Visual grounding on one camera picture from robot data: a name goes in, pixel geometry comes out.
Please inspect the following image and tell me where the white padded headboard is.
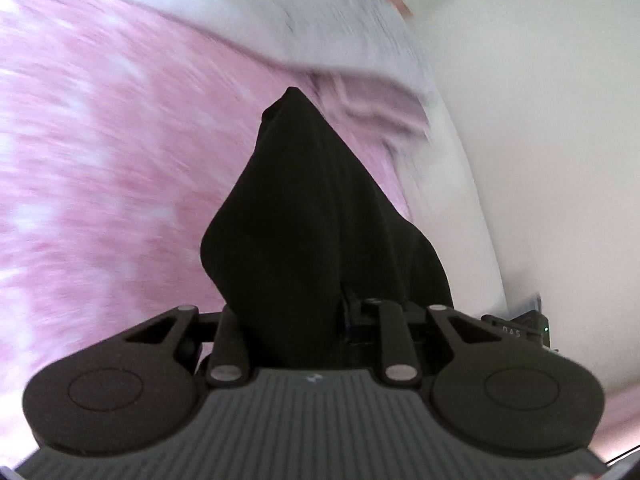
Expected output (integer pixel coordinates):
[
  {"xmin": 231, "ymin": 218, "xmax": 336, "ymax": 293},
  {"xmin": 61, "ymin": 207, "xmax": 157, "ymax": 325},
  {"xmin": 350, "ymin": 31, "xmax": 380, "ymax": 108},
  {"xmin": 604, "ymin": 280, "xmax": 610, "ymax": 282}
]
[{"xmin": 400, "ymin": 80, "xmax": 508, "ymax": 321}]

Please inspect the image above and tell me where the purple pillow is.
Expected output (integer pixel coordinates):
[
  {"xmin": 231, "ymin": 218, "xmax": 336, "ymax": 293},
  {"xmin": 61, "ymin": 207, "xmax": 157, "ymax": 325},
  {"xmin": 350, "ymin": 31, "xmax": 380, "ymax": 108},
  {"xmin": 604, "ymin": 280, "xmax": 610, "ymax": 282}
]
[{"xmin": 309, "ymin": 70, "xmax": 432, "ymax": 153}]

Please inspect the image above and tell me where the striped light quilt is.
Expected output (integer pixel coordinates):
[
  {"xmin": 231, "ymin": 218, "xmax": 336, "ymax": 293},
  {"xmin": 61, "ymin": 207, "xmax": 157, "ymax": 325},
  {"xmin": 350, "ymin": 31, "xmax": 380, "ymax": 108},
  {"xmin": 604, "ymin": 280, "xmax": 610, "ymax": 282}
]
[{"xmin": 100, "ymin": 0, "xmax": 432, "ymax": 92}]

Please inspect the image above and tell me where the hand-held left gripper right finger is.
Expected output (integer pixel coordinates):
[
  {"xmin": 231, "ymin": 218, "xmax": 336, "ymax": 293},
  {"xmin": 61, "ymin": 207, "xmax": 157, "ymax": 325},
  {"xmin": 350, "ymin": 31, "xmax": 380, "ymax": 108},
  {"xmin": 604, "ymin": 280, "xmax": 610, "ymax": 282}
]
[{"xmin": 344, "ymin": 298, "xmax": 484, "ymax": 389}]

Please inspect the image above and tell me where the black garment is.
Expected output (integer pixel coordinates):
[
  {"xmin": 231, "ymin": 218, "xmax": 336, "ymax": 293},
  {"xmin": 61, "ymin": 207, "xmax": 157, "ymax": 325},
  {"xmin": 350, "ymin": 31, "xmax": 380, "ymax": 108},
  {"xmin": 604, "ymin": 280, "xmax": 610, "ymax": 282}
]
[{"xmin": 200, "ymin": 86, "xmax": 456, "ymax": 368}]

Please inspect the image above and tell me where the pink floral bed blanket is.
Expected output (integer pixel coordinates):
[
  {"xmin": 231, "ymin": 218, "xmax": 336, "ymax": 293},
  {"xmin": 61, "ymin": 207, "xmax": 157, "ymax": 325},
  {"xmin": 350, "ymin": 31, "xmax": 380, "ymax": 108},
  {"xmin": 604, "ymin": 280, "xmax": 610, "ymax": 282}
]
[{"xmin": 0, "ymin": 0, "xmax": 640, "ymax": 463}]

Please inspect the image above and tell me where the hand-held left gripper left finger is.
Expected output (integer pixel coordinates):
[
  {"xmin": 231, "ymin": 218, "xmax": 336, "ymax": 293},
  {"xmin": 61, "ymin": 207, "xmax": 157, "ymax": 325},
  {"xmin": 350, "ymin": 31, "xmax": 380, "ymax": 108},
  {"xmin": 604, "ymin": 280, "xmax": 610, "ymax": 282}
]
[{"xmin": 125, "ymin": 304, "xmax": 252, "ymax": 389}]

